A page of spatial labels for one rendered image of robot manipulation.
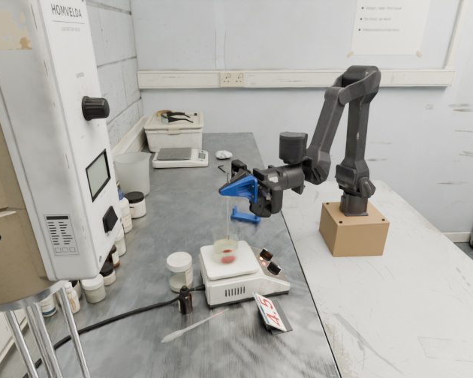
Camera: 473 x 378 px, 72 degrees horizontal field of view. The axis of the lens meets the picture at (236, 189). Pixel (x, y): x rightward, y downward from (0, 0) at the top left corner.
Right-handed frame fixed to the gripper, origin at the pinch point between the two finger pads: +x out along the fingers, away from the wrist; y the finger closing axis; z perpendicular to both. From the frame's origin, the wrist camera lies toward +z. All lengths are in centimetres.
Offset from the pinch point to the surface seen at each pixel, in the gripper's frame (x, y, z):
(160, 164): -6, 85, 24
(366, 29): -135, 93, -33
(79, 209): 30, -35, -20
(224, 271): 4.8, -4.6, 17.4
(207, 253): 5.3, 3.6, 17.4
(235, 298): 3.1, -6.5, 24.1
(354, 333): -15.1, -25.4, 26.1
